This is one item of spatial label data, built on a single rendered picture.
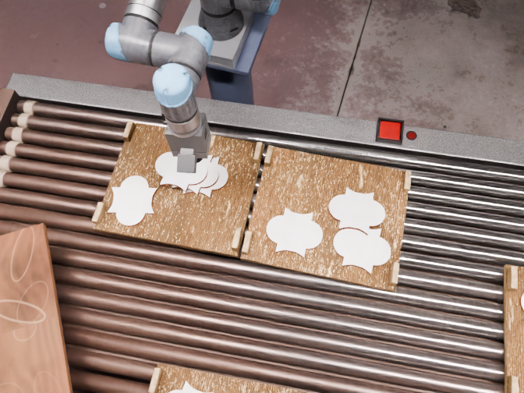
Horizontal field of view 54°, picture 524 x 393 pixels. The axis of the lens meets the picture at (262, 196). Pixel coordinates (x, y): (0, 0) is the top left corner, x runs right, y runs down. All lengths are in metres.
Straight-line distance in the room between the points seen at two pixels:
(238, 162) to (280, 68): 1.42
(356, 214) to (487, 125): 1.53
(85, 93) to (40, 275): 0.63
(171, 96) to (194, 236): 0.50
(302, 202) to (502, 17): 2.13
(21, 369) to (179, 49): 0.80
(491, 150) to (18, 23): 2.67
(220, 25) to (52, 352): 1.07
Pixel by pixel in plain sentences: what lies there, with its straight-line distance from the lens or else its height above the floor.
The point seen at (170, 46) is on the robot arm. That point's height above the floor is 1.42.
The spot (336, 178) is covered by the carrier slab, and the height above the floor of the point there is 0.94.
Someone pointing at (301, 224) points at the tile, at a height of 0.95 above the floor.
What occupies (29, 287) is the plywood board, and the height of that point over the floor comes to 1.04.
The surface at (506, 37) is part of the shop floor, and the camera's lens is 3.21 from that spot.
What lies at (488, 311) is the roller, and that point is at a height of 0.92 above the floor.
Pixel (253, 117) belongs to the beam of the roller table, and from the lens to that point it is 1.59.
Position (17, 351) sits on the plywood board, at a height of 1.04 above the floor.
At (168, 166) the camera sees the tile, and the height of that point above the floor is 0.97.
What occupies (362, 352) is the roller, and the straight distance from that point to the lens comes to 1.36.
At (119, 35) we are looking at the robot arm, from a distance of 1.16.
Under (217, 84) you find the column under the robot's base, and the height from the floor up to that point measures 0.69.
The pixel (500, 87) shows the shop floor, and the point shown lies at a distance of 2.99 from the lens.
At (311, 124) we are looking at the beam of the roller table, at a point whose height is 0.92.
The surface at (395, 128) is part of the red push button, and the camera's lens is 1.58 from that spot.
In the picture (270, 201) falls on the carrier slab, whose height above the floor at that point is 0.94.
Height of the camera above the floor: 2.25
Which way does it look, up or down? 66 degrees down
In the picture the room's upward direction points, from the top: 5 degrees counter-clockwise
